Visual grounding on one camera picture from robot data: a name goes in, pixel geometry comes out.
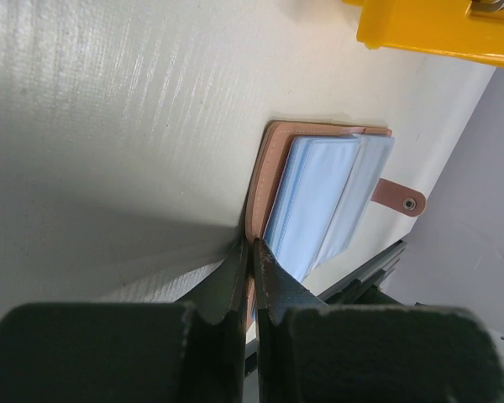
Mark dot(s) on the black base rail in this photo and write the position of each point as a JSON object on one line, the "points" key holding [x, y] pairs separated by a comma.
{"points": [[363, 285]]}

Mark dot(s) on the yellow plastic bin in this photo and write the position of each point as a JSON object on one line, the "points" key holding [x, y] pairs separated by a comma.
{"points": [[469, 30]]}

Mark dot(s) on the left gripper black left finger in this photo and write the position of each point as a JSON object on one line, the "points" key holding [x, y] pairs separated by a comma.
{"points": [[190, 350]]}

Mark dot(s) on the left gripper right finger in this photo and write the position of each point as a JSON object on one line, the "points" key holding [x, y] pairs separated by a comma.
{"points": [[310, 351]]}

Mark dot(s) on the brown leather card holder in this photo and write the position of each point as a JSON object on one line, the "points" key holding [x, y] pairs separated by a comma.
{"points": [[311, 185]]}

